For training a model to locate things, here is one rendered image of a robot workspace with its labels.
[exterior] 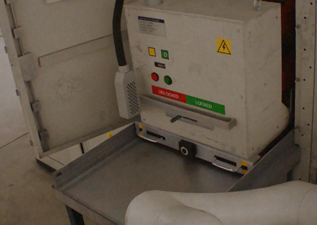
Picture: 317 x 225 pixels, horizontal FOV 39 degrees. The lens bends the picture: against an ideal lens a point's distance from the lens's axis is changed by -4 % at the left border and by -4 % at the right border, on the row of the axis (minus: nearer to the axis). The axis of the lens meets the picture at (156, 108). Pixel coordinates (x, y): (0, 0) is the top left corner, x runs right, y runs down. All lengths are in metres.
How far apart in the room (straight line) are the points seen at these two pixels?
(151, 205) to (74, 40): 1.01
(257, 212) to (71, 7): 1.06
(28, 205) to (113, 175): 1.48
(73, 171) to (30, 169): 1.76
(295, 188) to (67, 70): 1.02
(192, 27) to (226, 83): 0.20
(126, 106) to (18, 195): 1.71
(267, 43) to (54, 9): 0.78
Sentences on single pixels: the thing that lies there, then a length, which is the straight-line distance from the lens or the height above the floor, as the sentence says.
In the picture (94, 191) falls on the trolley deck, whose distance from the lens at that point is 1.62.
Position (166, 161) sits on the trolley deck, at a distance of 1.70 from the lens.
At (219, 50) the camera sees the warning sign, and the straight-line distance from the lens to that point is 1.42.
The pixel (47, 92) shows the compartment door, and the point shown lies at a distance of 1.82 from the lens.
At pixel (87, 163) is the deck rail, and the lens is 1.73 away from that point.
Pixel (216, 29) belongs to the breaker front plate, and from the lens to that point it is 1.40.
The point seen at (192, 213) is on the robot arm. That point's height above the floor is 1.27.
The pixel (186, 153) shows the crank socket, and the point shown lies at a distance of 1.66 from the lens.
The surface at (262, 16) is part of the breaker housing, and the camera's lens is 1.43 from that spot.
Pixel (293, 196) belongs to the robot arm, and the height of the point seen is 1.08.
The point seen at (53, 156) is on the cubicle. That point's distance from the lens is 3.18.
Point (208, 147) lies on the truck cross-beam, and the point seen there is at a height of 0.92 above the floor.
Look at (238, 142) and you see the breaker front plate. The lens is 1.53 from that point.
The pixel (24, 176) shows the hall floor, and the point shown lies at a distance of 3.39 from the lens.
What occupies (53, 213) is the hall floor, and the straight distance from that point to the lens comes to 2.96.
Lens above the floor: 1.80
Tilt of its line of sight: 28 degrees down
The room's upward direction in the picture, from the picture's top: 8 degrees counter-clockwise
